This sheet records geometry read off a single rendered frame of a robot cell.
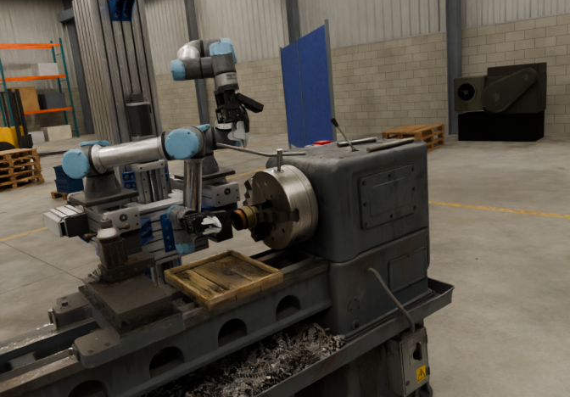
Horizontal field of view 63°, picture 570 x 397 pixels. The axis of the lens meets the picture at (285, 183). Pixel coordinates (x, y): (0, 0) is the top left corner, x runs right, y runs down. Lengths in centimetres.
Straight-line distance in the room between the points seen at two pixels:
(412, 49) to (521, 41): 253
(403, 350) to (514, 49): 1001
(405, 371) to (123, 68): 184
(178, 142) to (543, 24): 1031
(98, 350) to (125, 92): 128
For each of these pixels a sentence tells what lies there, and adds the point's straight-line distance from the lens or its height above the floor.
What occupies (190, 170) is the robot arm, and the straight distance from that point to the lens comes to 197.
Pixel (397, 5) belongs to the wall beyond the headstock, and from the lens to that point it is 1292.
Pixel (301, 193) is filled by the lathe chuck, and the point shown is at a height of 115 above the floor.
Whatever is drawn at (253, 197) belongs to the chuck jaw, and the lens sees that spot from 179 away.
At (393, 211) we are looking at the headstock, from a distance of 199.
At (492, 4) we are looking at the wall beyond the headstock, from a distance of 1194.
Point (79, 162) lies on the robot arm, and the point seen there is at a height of 133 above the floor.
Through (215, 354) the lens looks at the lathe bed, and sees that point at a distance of 166.
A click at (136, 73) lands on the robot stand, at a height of 166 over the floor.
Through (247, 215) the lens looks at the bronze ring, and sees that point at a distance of 172.
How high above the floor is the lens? 155
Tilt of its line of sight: 12 degrees down
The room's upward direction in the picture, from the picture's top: 5 degrees counter-clockwise
